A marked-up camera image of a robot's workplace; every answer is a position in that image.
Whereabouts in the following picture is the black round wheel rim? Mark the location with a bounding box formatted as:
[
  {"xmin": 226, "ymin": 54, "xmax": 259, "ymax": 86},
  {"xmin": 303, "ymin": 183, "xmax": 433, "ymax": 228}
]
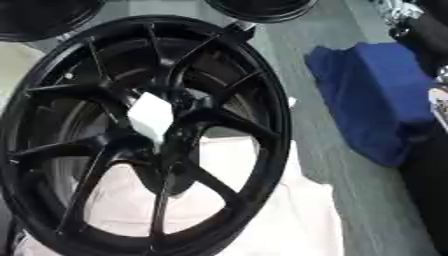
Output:
[
  {"xmin": 203, "ymin": 0, "xmax": 321, "ymax": 24},
  {"xmin": 0, "ymin": 0, "xmax": 107, "ymax": 43}
]

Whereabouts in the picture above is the black spoked wheel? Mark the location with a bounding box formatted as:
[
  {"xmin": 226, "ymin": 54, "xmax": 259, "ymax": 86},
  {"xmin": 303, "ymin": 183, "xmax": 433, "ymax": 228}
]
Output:
[{"xmin": 0, "ymin": 14, "xmax": 294, "ymax": 256}]

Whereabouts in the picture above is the blue cloth bundle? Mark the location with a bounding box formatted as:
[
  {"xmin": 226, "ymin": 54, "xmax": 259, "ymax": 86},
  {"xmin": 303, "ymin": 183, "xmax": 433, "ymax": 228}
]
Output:
[{"xmin": 302, "ymin": 41, "xmax": 438, "ymax": 168}]

